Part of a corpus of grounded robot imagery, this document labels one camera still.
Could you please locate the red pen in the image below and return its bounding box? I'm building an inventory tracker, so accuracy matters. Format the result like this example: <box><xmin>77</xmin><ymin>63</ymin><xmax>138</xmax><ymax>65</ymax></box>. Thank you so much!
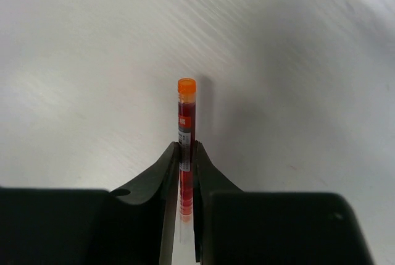
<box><xmin>178</xmin><ymin>78</ymin><xmax>197</xmax><ymax>244</ymax></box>

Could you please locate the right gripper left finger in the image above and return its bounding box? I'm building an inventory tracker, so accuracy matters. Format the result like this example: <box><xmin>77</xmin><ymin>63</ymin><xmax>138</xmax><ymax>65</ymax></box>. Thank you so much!
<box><xmin>1</xmin><ymin>142</ymin><xmax>180</xmax><ymax>264</ymax></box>

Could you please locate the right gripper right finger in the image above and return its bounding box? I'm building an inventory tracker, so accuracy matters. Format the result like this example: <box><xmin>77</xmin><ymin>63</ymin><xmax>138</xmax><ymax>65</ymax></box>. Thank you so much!
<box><xmin>193</xmin><ymin>142</ymin><xmax>373</xmax><ymax>264</ymax></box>

